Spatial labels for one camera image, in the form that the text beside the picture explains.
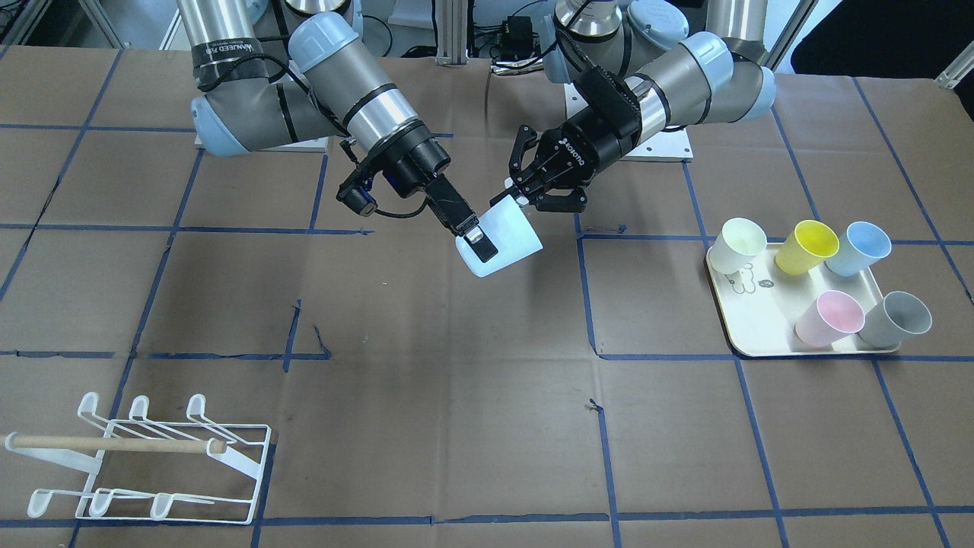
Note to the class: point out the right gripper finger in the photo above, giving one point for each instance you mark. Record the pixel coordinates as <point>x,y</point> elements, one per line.
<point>480,244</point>

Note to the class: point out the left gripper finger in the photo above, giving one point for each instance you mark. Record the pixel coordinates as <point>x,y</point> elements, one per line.
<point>518,189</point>
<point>569,204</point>

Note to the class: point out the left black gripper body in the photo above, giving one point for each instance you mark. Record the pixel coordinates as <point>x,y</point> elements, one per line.
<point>584,143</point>

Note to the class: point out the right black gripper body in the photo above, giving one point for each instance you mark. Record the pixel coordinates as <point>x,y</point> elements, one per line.
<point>421,158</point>

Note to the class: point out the light blue plastic cup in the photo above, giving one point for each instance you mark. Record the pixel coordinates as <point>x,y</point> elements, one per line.
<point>506,225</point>

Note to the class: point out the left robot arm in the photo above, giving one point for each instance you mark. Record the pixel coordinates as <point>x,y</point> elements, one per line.
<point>639,72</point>

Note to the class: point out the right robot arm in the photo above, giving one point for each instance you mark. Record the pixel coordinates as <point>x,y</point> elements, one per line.
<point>266,83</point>

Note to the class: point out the pale green plastic cup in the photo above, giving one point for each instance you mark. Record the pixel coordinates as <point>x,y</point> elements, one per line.
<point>739,241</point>

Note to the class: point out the yellow plastic cup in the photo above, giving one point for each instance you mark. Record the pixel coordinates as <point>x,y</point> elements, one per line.
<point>808,245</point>

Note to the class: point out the pink plastic cup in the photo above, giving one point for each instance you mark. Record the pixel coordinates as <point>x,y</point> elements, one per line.
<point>832,316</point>

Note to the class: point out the grey plastic cup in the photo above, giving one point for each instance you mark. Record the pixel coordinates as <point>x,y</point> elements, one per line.
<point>898,317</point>

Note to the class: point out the cream plastic tray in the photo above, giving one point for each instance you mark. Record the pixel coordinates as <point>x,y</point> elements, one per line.
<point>760,305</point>

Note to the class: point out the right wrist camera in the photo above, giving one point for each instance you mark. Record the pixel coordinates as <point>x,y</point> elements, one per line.
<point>354,192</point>

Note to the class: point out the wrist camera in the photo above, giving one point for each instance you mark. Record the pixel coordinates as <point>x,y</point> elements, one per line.
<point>354,192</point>
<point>612,101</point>

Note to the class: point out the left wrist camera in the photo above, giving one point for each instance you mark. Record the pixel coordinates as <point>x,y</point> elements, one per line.
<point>612,101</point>

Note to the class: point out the aluminium frame post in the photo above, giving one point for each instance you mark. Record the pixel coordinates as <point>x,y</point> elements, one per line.
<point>451,28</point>

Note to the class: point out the white wire cup rack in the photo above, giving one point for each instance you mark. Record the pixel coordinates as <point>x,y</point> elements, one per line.
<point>135,468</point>

